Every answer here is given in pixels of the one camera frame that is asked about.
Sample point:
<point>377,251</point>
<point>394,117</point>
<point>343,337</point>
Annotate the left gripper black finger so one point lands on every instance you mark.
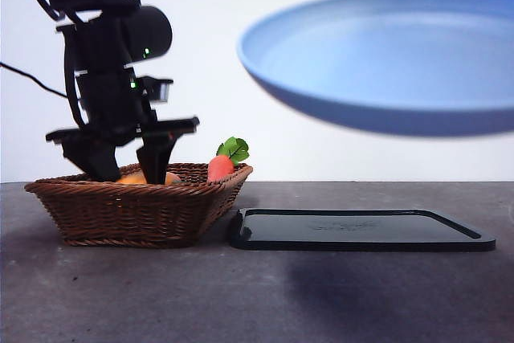
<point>156,158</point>
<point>96,162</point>

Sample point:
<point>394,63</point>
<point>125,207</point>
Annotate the orange-yellow corn cob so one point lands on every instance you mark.
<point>130,179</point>

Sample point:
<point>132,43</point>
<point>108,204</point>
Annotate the blue round plate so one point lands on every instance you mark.
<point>381,58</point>

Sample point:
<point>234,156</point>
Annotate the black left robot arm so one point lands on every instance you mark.
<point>92,13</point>

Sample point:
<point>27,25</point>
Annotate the brown wicker basket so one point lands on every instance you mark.
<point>128,214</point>

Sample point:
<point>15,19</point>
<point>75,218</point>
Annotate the orange carrot with green leaves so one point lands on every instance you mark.
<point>220,168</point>

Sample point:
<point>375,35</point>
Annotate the black rectangular tray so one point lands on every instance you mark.
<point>361,230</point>

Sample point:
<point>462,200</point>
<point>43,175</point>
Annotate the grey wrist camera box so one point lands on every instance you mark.
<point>162,92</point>

